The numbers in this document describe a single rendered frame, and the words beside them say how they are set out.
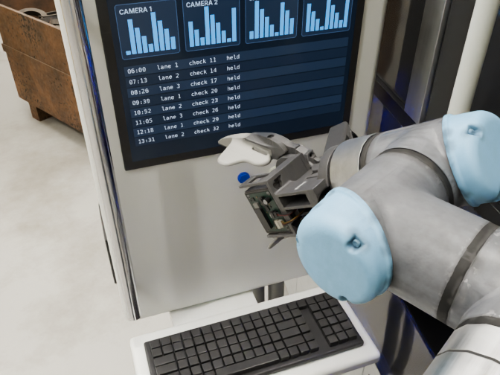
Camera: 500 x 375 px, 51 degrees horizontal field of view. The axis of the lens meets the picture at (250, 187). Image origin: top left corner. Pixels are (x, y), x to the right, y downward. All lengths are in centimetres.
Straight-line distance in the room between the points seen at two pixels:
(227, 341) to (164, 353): 12
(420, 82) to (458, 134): 48
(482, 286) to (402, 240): 5
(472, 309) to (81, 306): 201
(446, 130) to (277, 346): 67
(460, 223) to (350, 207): 7
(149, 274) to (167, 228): 11
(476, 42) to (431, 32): 23
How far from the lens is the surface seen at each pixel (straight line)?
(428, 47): 88
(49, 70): 315
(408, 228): 36
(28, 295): 238
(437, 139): 43
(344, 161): 49
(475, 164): 42
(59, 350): 215
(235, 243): 102
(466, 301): 35
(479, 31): 65
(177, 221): 94
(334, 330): 105
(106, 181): 79
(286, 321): 105
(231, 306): 111
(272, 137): 61
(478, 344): 31
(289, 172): 56
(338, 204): 36
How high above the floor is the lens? 165
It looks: 37 degrees down
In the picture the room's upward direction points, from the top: straight up
